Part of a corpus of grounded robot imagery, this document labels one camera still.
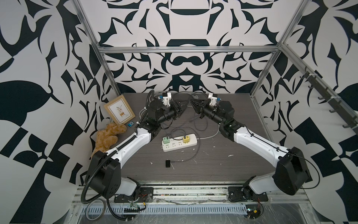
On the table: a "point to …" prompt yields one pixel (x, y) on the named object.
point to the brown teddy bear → (107, 137)
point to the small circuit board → (253, 211)
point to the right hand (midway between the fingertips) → (189, 98)
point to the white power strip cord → (197, 137)
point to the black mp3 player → (168, 163)
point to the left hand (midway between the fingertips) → (187, 100)
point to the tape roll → (101, 216)
